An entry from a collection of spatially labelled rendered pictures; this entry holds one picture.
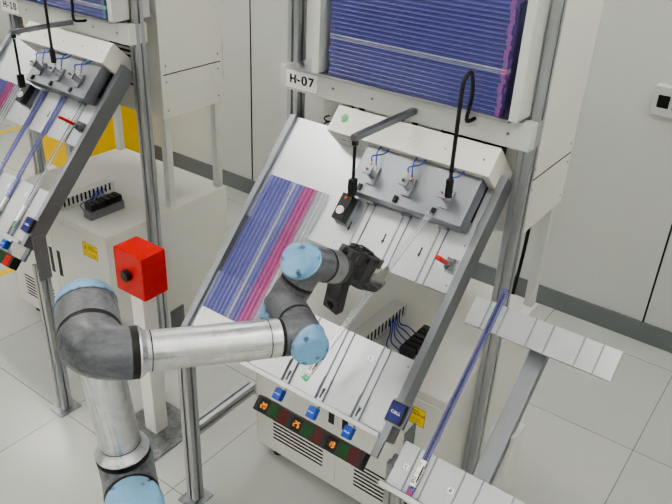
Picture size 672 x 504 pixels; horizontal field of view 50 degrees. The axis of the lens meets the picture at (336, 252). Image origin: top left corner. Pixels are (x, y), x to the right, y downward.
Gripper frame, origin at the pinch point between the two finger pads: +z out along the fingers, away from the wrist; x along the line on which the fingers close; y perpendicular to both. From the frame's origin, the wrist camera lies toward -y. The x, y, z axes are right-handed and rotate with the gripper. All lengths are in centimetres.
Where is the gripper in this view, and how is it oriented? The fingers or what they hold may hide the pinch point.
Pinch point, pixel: (377, 282)
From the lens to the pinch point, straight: 174.1
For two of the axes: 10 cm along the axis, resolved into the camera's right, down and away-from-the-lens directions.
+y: 4.8, -8.5, -2.0
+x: -6.8, -5.1, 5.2
